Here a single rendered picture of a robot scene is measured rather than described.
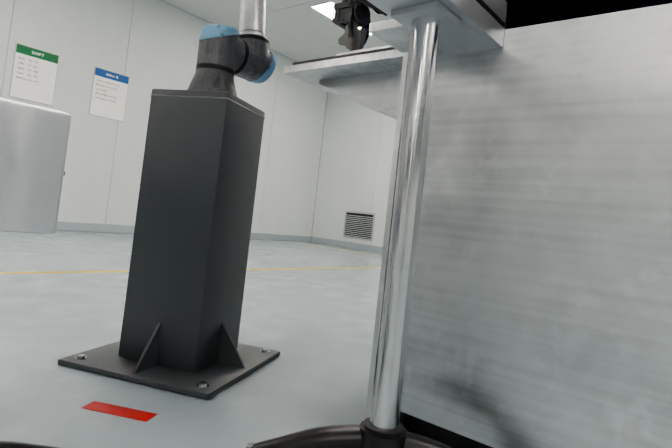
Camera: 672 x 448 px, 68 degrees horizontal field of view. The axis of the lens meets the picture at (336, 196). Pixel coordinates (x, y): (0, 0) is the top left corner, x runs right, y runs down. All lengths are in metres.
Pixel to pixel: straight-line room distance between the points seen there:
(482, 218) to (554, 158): 0.17
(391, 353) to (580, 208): 0.41
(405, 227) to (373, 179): 7.17
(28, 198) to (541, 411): 0.84
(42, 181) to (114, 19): 6.18
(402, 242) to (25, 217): 0.54
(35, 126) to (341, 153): 8.02
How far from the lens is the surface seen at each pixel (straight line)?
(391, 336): 0.85
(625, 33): 1.01
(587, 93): 0.99
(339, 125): 8.62
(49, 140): 0.55
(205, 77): 1.55
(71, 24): 6.46
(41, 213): 0.55
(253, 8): 1.75
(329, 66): 1.32
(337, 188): 8.42
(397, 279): 0.84
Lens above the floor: 0.48
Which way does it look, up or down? 2 degrees up
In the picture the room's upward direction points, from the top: 6 degrees clockwise
